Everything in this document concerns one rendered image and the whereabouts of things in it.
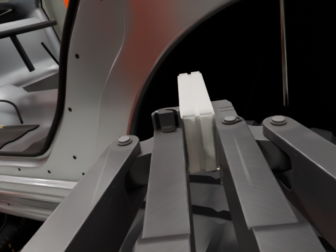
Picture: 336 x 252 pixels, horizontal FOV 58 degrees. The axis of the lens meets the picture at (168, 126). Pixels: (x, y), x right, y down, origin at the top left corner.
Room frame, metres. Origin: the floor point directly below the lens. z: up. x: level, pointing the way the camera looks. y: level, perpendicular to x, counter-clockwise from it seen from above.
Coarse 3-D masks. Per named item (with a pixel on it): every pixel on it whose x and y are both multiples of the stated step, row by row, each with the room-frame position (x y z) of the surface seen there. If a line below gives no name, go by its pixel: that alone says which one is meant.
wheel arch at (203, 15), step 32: (224, 0) 0.49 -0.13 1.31; (256, 0) 0.76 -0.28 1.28; (288, 0) 0.73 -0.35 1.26; (320, 0) 0.70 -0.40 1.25; (192, 32) 0.57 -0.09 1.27; (224, 32) 0.81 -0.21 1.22; (256, 32) 0.78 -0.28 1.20; (288, 32) 0.74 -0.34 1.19; (320, 32) 0.70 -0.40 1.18; (160, 64) 0.57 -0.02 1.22; (192, 64) 0.85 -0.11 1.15; (224, 64) 0.83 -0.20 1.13; (256, 64) 0.78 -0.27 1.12; (320, 64) 0.70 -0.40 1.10; (160, 96) 0.72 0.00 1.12; (224, 96) 0.83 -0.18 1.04; (256, 96) 0.79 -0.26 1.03; (320, 96) 0.70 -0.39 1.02; (128, 128) 0.62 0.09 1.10
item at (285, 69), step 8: (280, 0) 0.70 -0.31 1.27; (280, 8) 0.70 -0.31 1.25; (280, 16) 0.70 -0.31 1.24; (280, 24) 0.70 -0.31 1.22; (280, 32) 0.70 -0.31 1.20; (280, 40) 0.70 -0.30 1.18; (280, 48) 0.70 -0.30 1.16; (280, 56) 0.70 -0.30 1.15; (288, 56) 0.70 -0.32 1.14; (280, 64) 0.70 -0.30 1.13; (288, 64) 0.70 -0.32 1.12; (280, 72) 0.71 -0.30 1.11; (288, 72) 0.70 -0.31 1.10; (280, 80) 0.71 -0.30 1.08; (288, 80) 0.70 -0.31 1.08; (288, 88) 0.70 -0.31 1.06; (288, 96) 0.70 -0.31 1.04; (280, 104) 0.72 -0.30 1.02; (288, 104) 0.70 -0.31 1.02; (296, 104) 0.70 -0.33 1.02; (280, 112) 0.69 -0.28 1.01; (288, 112) 0.68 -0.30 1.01; (296, 112) 0.68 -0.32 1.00
